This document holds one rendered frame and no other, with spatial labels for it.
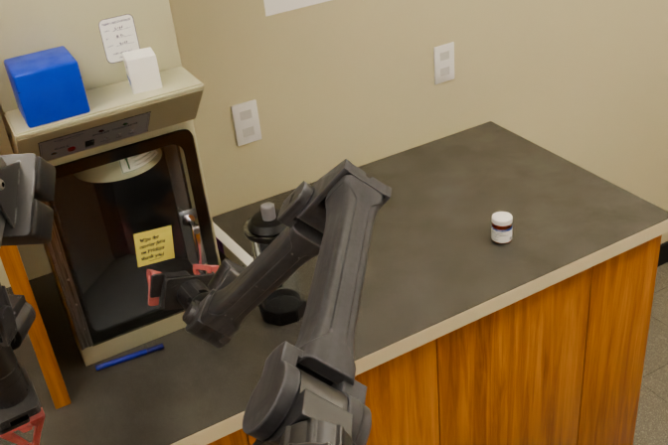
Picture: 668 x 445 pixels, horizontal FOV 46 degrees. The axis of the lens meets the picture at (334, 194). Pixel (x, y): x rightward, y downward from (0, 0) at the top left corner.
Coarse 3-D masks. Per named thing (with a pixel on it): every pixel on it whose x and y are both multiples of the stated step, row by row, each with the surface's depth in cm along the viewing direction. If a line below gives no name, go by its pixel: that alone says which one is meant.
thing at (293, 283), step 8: (248, 232) 158; (280, 232) 157; (256, 248) 159; (264, 248) 158; (256, 256) 160; (296, 272) 164; (288, 280) 163; (296, 280) 165; (280, 288) 163; (288, 288) 164; (296, 288) 165; (272, 296) 164; (280, 296) 164; (288, 296) 164; (296, 296) 166; (264, 304) 167; (272, 304) 165; (280, 304) 165; (288, 304) 165; (296, 304) 167; (272, 312) 166; (280, 312) 166; (288, 312) 166
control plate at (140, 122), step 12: (120, 120) 134; (132, 120) 136; (144, 120) 139; (84, 132) 133; (96, 132) 135; (108, 132) 137; (120, 132) 139; (48, 144) 131; (60, 144) 133; (72, 144) 135; (84, 144) 137; (96, 144) 140; (48, 156) 135; (60, 156) 138
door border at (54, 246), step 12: (48, 204) 142; (60, 240) 146; (60, 252) 147; (60, 264) 148; (72, 288) 152; (72, 300) 153; (72, 312) 153; (84, 324) 156; (84, 336) 157; (84, 348) 158
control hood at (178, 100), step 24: (168, 72) 143; (96, 96) 136; (120, 96) 135; (144, 96) 134; (168, 96) 134; (192, 96) 138; (24, 120) 129; (72, 120) 128; (96, 120) 131; (168, 120) 144; (24, 144) 127
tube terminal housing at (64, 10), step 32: (0, 0) 126; (32, 0) 129; (64, 0) 131; (96, 0) 134; (128, 0) 136; (160, 0) 139; (0, 32) 128; (32, 32) 130; (64, 32) 133; (96, 32) 136; (160, 32) 141; (0, 64) 130; (96, 64) 138; (160, 64) 143; (0, 96) 132; (192, 128) 152; (64, 160) 142; (96, 352) 162
